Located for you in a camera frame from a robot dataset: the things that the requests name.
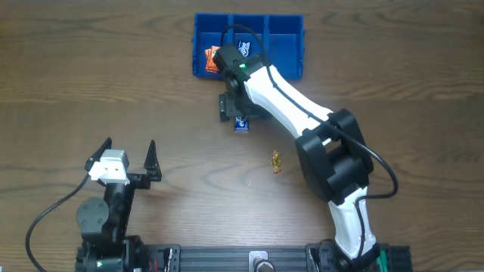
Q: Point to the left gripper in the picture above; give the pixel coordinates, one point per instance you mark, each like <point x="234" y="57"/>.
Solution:
<point x="140" y="180"/>

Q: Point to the blue candy pack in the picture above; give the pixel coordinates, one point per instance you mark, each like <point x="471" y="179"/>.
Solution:
<point x="241" y="124"/>
<point x="244" y="47"/>

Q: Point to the orange candy box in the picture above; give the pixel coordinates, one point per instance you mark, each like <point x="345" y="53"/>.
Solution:
<point x="207" y="59"/>
<point x="214" y="66"/>

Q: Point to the gold candy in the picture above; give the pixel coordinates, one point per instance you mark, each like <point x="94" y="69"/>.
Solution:
<point x="276" y="161"/>

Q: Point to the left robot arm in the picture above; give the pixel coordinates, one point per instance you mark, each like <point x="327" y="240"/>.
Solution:
<point x="90" y="217"/>

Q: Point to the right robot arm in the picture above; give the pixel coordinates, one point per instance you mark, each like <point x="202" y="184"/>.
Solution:
<point x="329" y="162"/>

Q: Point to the blue tray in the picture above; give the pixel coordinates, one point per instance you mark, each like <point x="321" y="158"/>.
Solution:
<point x="283" y="49"/>

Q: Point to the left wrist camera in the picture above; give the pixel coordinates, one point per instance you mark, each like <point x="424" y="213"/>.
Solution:
<point x="110" y="166"/>

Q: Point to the mounting rail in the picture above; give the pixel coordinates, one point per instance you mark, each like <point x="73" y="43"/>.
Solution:
<point x="227" y="258"/>

